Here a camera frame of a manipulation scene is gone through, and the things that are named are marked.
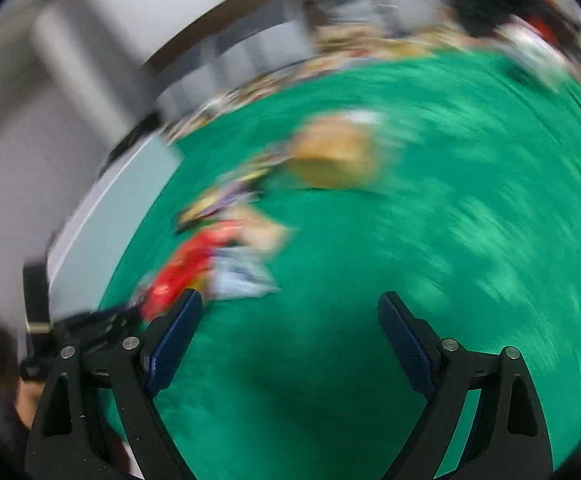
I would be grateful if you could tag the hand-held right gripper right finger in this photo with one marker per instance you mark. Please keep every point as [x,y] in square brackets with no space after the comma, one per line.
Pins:
[408,345]

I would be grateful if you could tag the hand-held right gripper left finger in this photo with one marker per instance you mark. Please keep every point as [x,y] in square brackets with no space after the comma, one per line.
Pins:
[170,347]

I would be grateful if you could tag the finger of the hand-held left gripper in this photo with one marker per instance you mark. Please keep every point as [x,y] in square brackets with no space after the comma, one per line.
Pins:
[110,325]

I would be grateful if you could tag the red snack packet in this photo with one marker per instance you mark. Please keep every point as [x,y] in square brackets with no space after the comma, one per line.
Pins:
[180,270]

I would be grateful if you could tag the light blue snack packet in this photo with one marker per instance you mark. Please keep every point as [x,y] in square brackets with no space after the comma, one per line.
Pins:
[240,272]

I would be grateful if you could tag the white board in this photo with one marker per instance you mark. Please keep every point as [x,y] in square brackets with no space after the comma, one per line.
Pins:
[105,220]

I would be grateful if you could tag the green patterned blanket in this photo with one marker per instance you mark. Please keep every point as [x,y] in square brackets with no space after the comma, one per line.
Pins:
[320,260]

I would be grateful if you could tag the tan snack packet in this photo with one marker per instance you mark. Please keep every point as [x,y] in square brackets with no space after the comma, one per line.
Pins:
[260,230]

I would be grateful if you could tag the bread loaf in clear bag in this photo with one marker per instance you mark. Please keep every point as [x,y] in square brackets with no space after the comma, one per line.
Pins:
[335,152]

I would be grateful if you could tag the floral bed sheet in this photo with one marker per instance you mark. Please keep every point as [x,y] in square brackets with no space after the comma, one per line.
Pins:
[370,45]

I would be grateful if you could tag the grey pillow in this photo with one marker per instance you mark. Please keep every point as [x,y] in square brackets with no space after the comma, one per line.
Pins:
[260,45]
[390,10]

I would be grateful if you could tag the white and blue teapot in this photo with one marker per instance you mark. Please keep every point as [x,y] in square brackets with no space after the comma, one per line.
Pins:
[535,55]

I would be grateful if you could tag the red cloth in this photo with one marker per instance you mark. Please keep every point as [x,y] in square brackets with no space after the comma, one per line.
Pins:
[548,32]

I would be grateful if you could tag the black jacket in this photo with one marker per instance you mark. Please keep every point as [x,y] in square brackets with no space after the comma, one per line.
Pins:
[485,5]

